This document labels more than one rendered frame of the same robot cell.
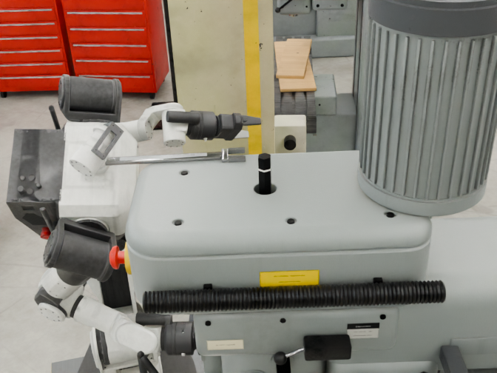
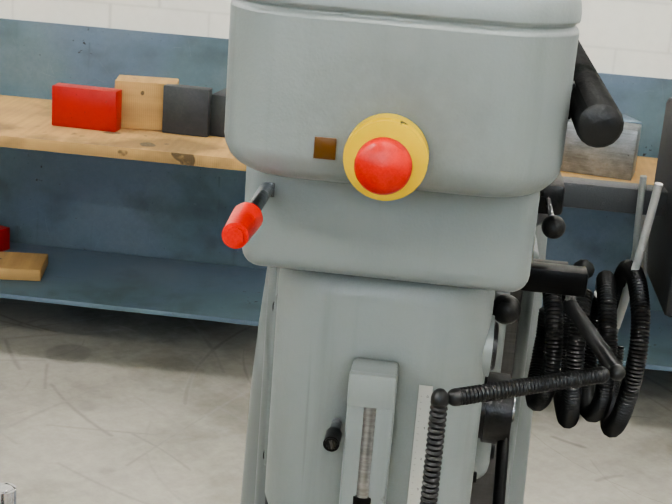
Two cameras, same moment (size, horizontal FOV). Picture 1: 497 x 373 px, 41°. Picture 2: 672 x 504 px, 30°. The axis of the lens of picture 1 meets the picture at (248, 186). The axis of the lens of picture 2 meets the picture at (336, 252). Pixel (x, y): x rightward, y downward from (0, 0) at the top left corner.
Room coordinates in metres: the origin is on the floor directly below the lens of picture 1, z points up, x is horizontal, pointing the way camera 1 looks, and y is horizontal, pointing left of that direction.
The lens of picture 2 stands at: (0.86, 1.07, 1.96)
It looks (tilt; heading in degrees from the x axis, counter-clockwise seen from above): 17 degrees down; 275
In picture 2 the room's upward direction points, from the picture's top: 4 degrees clockwise
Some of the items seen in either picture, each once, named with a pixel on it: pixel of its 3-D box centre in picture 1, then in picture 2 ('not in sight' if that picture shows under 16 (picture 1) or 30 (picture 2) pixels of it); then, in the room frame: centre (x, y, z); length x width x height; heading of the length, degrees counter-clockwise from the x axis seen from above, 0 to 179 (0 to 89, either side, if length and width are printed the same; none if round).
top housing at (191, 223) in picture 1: (275, 228); (410, 42); (0.90, -0.04, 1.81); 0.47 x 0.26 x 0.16; 90
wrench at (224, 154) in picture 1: (175, 158); not in sight; (1.00, 0.13, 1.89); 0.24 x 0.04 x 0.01; 91
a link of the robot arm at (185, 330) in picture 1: (200, 338); not in sight; (1.28, 0.15, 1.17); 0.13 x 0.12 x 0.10; 177
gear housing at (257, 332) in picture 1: (291, 286); (400, 177); (0.89, -0.07, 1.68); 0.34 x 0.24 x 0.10; 90
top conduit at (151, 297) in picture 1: (293, 295); (572, 76); (0.75, -0.06, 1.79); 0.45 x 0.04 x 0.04; 90
